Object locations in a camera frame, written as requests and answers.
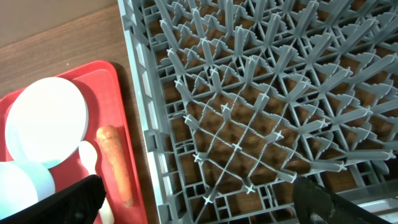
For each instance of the light blue plate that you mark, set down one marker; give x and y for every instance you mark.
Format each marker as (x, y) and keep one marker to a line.
(46, 122)

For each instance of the light blue rice bowl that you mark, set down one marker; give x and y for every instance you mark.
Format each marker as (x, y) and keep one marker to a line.
(23, 184)

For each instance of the orange carrot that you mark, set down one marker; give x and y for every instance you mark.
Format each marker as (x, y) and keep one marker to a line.
(109, 141)

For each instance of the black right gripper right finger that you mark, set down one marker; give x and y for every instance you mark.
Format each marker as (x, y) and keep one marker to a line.
(310, 198)

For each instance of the white plastic spoon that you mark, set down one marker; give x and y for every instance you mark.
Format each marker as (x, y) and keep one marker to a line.
(88, 157)

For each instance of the grey dishwasher rack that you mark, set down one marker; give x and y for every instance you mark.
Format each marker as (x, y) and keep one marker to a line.
(238, 99)

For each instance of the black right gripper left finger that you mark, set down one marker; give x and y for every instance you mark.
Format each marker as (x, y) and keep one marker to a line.
(76, 204)

